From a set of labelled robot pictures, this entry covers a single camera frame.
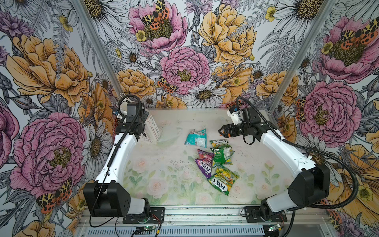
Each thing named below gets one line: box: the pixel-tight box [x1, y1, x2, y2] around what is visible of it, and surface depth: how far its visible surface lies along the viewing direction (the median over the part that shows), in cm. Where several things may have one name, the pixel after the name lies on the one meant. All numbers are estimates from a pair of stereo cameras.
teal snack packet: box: [184, 127, 207, 149], surface depth 101 cm
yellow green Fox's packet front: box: [207, 164, 240, 197], surface depth 84 cm
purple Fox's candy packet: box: [194, 149, 215, 179], surface depth 89 cm
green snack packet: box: [209, 144, 235, 167], surface depth 89 cm
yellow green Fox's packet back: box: [209, 139, 232, 151], surface depth 99 cm
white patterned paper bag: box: [142, 114, 163, 145], surface depth 90 cm
